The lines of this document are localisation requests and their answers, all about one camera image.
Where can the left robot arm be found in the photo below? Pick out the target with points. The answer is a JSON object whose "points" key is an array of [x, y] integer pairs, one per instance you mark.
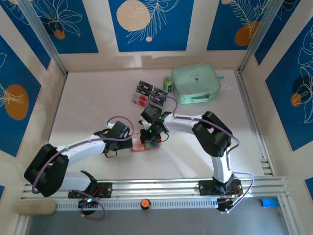
{"points": [[80, 149]]}

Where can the green cylinder can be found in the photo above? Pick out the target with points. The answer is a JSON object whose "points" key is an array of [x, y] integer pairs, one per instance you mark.
{"points": [[167, 84]]}

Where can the small blue object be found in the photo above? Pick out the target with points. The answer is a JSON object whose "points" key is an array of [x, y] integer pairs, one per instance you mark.
{"points": [[269, 202]]}

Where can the red credit card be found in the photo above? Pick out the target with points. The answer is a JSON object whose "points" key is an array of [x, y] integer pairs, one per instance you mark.
{"points": [[143, 98], [140, 102]]}

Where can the black credit card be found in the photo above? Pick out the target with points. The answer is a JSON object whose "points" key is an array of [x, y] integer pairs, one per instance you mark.
{"points": [[143, 91], [156, 103], [144, 85], [156, 95], [161, 91]]}

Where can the white surgical mask packet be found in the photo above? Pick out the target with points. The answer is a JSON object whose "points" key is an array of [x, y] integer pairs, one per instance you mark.
{"points": [[226, 85]]}

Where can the black base controller box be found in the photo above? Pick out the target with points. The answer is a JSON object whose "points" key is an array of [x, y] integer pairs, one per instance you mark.
{"points": [[88, 208], [223, 206]]}

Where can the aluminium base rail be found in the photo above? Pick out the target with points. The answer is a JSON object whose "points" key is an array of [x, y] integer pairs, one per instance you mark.
{"points": [[156, 188]]}

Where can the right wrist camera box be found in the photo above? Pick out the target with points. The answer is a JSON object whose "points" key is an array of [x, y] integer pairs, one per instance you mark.
{"points": [[150, 113]]}

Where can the aluminium side rail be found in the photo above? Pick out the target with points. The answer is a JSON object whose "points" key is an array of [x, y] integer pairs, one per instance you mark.
{"points": [[57, 102], [254, 127]]}

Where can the clear acrylic card stand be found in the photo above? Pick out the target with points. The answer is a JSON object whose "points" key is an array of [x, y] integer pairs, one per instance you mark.
{"points": [[163, 107]]}

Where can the mint green medicine bag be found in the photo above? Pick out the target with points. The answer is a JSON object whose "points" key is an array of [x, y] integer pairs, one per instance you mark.
{"points": [[195, 83]]}

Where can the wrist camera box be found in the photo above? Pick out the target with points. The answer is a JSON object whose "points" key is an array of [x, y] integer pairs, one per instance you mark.
{"points": [[150, 113], [119, 128]]}

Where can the aluminium frame post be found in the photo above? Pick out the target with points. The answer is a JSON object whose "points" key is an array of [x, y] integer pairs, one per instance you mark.
{"points": [[42, 34], [260, 34]]}

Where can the orange card holder wallet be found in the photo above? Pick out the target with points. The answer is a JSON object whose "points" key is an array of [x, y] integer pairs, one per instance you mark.
{"points": [[137, 147]]}

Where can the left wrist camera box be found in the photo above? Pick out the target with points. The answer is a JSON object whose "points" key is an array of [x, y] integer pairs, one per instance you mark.
{"points": [[119, 128]]}

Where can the orange round knob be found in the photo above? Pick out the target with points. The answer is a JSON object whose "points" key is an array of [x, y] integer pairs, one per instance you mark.
{"points": [[146, 204]]}

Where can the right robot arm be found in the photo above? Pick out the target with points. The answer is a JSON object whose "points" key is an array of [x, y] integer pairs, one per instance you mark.
{"points": [[181, 126]]}

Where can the beige foam pad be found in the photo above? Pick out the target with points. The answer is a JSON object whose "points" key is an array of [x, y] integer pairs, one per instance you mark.
{"points": [[36, 207]]}

